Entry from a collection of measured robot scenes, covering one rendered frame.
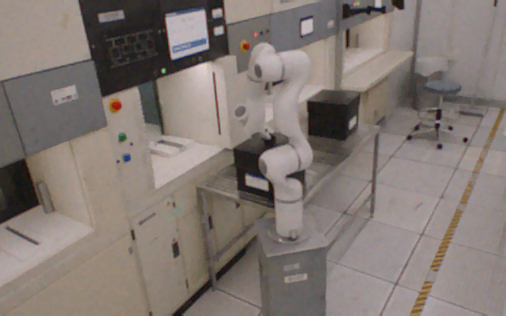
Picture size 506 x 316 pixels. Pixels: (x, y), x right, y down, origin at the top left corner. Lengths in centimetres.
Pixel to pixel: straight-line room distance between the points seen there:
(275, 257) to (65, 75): 110
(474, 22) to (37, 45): 515
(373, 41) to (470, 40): 142
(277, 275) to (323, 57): 223
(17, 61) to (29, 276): 82
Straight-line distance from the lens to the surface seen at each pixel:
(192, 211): 245
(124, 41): 195
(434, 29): 611
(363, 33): 514
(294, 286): 197
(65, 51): 179
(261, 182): 217
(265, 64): 156
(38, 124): 175
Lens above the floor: 188
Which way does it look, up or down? 25 degrees down
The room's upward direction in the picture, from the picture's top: 4 degrees counter-clockwise
